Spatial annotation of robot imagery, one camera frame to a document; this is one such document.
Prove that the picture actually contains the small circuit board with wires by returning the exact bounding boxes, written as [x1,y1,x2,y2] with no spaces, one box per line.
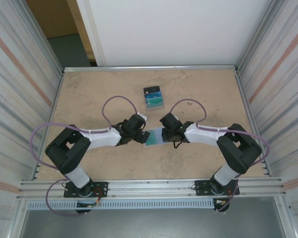
[76,201,102,208]

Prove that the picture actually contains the long aluminium table rail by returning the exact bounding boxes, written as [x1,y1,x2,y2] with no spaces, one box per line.
[63,64,239,73]

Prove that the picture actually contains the wide aluminium mounting rail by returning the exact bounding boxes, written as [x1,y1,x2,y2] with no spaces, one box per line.
[19,177,288,199]

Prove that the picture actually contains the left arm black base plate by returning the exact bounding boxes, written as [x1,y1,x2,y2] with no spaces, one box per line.
[64,181,109,199]

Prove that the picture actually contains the orange wired connector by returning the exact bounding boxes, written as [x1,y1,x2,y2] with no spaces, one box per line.
[213,198,230,207]

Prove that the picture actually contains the black credit card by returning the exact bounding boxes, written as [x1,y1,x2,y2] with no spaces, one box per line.
[143,85,161,95]

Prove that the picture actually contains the teal credit card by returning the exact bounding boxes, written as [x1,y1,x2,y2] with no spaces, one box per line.
[146,128,158,146]

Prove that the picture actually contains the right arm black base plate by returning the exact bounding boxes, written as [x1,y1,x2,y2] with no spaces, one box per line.
[194,178,240,197]

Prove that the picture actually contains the grey slotted cable duct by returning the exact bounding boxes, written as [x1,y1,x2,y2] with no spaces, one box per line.
[26,199,216,210]

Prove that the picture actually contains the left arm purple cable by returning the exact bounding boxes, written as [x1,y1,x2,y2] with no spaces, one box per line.
[30,95,143,218]

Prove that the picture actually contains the clear acrylic card stand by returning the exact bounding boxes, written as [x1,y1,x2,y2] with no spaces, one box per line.
[143,84,165,113]

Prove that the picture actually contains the green card with chip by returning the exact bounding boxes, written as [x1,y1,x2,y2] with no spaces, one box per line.
[144,97,164,106]

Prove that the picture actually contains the aluminium side rail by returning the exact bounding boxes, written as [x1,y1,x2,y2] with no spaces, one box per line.
[31,69,66,180]
[234,68,272,177]

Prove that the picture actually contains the blue card with logo print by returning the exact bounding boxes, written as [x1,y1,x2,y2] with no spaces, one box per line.
[144,91,163,100]

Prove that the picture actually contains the brown wooden door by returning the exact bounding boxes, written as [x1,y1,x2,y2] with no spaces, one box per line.
[26,0,98,67]

